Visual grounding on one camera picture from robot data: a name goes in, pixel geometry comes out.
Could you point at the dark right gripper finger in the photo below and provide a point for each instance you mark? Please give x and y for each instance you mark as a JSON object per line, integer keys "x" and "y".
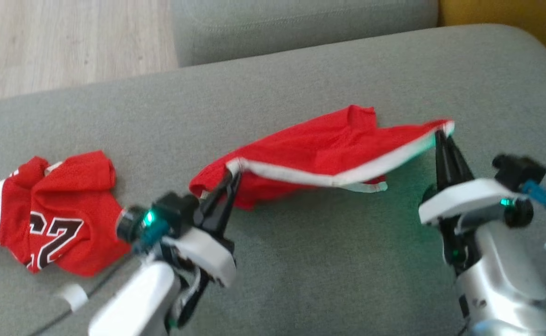
{"x": 456, "y": 170}
{"x": 442, "y": 163}

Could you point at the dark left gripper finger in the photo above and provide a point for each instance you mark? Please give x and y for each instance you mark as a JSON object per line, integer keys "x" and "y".
{"x": 212, "y": 207}
{"x": 230, "y": 205}

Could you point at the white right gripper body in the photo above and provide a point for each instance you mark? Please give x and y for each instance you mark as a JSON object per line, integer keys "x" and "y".
{"x": 464, "y": 198}

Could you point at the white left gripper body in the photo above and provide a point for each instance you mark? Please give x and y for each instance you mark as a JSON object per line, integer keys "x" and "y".
{"x": 207, "y": 252}

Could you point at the red shorts with white trim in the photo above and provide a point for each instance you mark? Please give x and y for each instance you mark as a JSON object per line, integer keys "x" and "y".
{"x": 310, "y": 149}

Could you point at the red Bulls 23 jersey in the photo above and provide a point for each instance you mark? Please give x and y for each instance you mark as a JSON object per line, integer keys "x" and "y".
{"x": 67, "y": 205}

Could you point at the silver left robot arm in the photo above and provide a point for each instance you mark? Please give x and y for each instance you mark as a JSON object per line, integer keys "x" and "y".
{"x": 135, "y": 303}

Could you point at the large grey sofa seat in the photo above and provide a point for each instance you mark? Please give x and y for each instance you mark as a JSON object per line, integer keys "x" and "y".
{"x": 301, "y": 261}

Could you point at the yellow cushion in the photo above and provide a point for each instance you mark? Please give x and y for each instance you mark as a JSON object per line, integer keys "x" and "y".
{"x": 511, "y": 18}

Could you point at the small grey sofa cushion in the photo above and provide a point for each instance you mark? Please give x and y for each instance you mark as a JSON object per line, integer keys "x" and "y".
{"x": 301, "y": 28}

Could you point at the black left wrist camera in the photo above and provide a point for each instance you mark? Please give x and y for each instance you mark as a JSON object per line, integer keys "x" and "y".
{"x": 175, "y": 207}

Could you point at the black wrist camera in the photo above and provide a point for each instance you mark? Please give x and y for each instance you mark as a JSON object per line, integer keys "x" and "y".
{"x": 518, "y": 168}
{"x": 175, "y": 207}

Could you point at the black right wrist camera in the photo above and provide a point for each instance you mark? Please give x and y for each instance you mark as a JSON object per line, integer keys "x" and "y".
{"x": 518, "y": 168}

